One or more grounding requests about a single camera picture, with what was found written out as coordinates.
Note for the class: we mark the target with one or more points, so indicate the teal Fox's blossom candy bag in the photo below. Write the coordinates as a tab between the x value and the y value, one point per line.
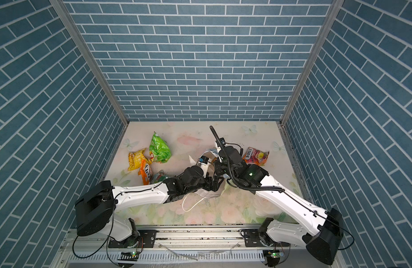
160	177

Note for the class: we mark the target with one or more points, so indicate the orange Fox's candy bag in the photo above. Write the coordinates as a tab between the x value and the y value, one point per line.
145	172

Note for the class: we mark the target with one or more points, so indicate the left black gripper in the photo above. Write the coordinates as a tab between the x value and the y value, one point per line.
207	179

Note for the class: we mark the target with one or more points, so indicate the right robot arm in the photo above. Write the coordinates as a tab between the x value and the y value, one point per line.
319	230

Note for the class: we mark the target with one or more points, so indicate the green floral paper bag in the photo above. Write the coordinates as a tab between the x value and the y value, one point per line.
212	154

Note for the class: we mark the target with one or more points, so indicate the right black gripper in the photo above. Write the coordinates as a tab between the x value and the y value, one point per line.
218	164

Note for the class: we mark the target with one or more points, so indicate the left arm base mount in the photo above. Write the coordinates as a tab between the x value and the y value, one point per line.
145	239

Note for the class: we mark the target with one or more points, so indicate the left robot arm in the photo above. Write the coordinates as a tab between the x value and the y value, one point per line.
96	209

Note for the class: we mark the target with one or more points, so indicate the white vented cable tray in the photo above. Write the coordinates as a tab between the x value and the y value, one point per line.
174	257

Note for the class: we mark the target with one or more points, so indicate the green snack bag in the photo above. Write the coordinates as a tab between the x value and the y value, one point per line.
159	149

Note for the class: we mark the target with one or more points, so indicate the yellow snack bag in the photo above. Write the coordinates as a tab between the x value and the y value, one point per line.
135	159

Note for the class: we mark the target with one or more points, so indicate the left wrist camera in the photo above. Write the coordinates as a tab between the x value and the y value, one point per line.
204	163

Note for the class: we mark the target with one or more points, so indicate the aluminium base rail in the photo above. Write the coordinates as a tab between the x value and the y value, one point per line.
200	237

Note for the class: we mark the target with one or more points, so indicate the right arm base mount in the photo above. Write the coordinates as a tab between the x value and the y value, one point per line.
254	238

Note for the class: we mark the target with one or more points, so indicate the Fox's fruits candy bag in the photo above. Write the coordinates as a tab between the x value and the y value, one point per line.
255	156

